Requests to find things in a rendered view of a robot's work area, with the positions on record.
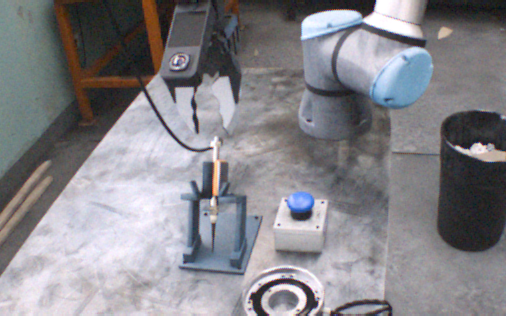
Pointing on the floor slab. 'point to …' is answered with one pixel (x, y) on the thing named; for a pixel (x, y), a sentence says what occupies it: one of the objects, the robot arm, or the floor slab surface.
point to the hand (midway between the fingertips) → (210, 128)
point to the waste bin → (478, 177)
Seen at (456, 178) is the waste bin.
